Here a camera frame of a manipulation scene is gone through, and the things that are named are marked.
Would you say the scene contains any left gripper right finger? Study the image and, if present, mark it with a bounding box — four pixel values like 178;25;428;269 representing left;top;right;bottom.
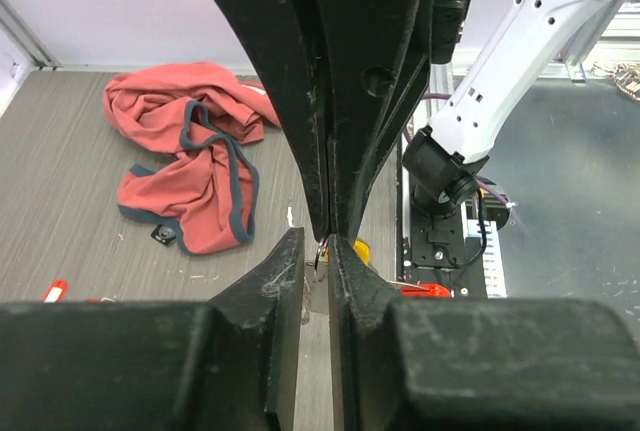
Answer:
328;237;639;430

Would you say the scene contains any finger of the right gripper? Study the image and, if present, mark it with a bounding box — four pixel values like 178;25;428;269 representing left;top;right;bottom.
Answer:
214;0;330;239

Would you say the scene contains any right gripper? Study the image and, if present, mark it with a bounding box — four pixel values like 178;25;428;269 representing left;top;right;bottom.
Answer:
317;0;470;238

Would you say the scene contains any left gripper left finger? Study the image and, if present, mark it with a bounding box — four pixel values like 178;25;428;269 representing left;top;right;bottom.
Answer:
1;228;304;430

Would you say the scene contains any keyring with red tag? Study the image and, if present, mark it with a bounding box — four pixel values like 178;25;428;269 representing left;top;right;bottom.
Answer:
301;244;453;326

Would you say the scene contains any key with yellow tag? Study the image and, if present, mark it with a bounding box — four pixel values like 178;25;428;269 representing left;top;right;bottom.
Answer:
353;238;371;266

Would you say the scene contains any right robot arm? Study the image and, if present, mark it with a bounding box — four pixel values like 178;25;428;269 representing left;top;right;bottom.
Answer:
214;0;614;239

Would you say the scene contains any crumpled red shirt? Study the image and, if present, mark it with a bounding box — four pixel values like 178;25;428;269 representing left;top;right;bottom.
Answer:
103;62;280;255

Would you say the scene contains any red tag key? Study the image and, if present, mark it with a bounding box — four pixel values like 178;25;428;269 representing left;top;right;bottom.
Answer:
42;279;116;303

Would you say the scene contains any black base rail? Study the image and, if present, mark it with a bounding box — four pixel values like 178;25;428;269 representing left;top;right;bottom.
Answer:
396;170;517;299

